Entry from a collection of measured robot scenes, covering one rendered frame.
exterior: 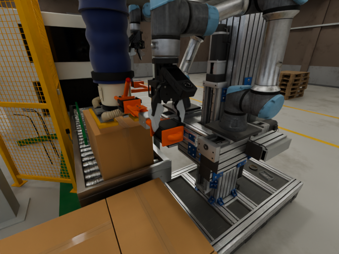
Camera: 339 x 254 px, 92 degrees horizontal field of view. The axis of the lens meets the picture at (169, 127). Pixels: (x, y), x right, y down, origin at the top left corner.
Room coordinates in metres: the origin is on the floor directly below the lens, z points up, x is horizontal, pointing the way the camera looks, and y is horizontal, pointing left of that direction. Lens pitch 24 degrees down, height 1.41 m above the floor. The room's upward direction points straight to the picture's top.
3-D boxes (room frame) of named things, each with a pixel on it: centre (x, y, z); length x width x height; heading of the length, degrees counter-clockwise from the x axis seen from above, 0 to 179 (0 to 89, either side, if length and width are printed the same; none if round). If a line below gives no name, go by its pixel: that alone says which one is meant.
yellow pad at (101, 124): (0.92, 0.41, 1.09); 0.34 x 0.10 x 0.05; 32
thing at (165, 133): (0.46, 0.01, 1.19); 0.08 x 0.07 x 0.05; 32
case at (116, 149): (1.27, 0.46, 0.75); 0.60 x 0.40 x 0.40; 33
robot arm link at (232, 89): (0.84, -0.36, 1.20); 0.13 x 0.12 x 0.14; 30
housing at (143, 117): (0.58, 0.08, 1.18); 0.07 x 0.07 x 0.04; 32
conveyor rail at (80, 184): (1.80, 1.17, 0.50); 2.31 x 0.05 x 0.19; 31
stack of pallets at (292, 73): (5.97, -4.24, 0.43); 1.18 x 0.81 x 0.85; 120
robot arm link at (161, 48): (0.48, 0.01, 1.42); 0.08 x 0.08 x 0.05
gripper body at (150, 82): (0.49, 0.01, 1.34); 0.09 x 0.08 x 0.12; 31
